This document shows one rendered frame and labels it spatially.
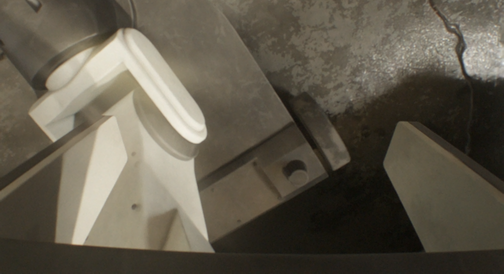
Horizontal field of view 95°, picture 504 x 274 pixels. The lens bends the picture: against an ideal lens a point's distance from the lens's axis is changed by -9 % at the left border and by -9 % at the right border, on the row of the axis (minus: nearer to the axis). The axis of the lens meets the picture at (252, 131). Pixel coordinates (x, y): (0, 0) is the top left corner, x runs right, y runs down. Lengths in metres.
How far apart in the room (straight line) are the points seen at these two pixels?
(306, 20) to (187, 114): 0.43
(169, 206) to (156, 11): 0.36
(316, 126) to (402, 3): 0.42
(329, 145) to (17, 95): 0.85
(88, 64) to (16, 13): 0.10
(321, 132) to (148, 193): 0.36
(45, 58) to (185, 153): 0.22
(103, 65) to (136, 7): 0.19
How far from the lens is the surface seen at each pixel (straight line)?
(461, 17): 0.90
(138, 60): 0.39
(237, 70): 0.51
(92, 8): 0.45
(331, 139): 0.54
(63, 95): 0.42
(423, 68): 0.84
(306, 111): 0.54
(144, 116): 0.37
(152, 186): 0.31
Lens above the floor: 0.68
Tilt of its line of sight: 72 degrees down
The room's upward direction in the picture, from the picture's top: 176 degrees clockwise
